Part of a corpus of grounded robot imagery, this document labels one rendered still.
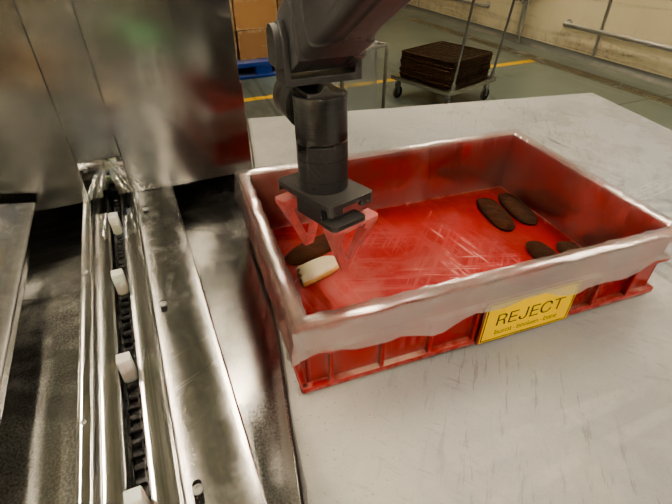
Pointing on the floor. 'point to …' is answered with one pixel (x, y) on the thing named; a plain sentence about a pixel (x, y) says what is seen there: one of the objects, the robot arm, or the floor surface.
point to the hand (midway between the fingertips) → (326, 250)
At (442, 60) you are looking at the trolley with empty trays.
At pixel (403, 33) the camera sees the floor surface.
